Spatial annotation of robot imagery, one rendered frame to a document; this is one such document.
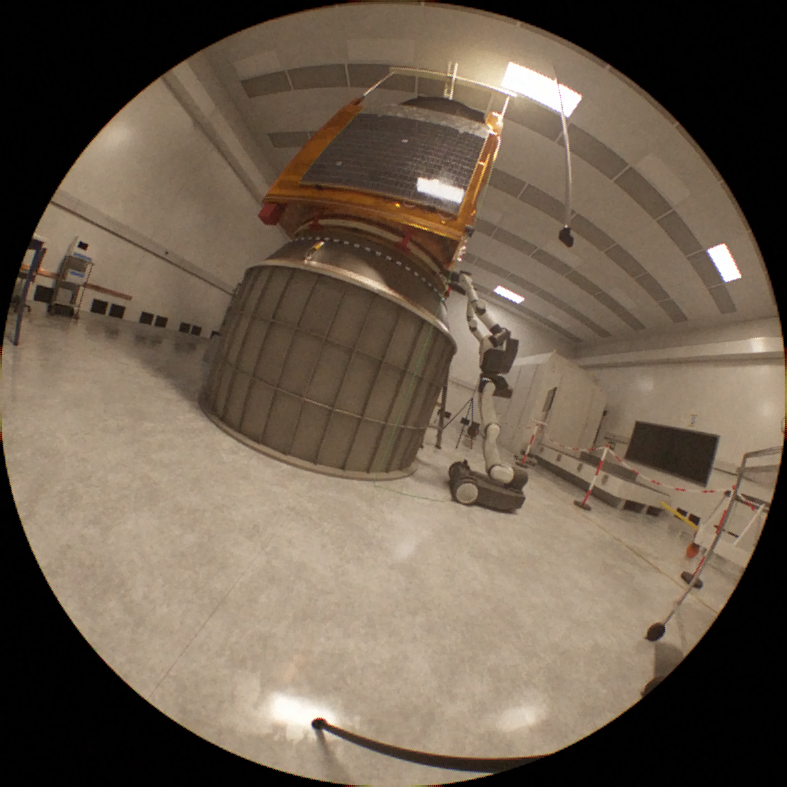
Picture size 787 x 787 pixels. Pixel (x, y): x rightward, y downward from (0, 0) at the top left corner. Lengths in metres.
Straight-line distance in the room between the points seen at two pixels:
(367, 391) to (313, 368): 0.36
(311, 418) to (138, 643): 1.40
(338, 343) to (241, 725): 1.62
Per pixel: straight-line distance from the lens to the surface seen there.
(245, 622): 0.76
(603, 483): 5.30
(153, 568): 0.86
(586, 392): 8.78
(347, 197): 2.12
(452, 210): 1.97
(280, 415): 1.60
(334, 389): 1.53
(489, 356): 2.04
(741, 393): 8.13
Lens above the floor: 0.67
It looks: 2 degrees down
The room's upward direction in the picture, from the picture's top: 20 degrees clockwise
